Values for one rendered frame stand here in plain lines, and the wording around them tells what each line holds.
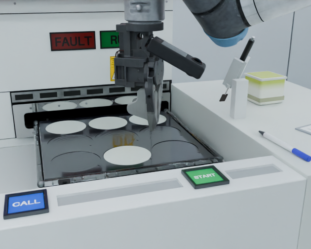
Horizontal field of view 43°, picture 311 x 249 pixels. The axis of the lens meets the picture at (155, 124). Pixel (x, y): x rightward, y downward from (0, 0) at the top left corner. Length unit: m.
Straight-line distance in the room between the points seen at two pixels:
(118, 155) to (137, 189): 0.26
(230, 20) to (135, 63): 0.19
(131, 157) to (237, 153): 0.22
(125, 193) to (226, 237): 0.17
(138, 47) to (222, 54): 2.18
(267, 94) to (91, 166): 0.45
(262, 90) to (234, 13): 0.30
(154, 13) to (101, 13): 0.38
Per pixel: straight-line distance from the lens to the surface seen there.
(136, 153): 0.84
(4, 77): 1.09
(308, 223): 0.70
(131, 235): 0.56
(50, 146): 0.91
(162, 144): 0.89
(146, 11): 0.72
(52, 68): 1.09
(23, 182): 0.94
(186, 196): 0.56
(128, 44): 0.75
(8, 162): 1.06
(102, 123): 1.03
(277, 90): 0.99
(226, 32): 0.74
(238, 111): 0.87
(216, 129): 0.90
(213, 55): 2.88
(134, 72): 0.75
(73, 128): 1.01
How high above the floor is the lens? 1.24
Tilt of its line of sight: 20 degrees down
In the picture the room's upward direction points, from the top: straight up
